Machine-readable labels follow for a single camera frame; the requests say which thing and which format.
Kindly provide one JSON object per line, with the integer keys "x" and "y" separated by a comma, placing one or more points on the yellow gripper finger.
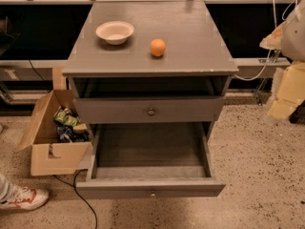
{"x": 288, "y": 91}
{"x": 273, "y": 40}

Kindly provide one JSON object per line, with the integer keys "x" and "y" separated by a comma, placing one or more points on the orange fruit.
{"x": 157, "y": 47}

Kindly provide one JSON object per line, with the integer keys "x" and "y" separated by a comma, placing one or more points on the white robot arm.
{"x": 293, "y": 36}

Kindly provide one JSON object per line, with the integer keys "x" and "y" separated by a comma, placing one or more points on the grey wooden drawer cabinet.
{"x": 149, "y": 80}

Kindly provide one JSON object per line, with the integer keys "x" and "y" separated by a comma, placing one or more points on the grey open lower drawer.
{"x": 156, "y": 160}

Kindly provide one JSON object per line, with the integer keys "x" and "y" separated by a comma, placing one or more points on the grey closed upper drawer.
{"x": 148, "y": 110}

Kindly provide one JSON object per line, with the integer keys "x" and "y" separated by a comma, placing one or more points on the white paper bowl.
{"x": 115, "y": 32}

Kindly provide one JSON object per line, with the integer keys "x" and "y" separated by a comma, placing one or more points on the green snack bag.
{"x": 66, "y": 118}

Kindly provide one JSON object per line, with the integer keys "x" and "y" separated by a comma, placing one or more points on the dark blue snack bag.
{"x": 67, "y": 135}

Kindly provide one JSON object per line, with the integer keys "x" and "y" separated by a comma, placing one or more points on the open cardboard box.
{"x": 48, "y": 155}

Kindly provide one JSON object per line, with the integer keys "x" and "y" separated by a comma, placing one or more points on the white and red sneaker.
{"x": 24, "y": 198}

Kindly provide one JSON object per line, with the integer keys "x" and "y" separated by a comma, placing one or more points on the grey trouser leg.
{"x": 6, "y": 188}

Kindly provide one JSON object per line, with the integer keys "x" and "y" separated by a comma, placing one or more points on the metal window rail frame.
{"x": 196, "y": 62}

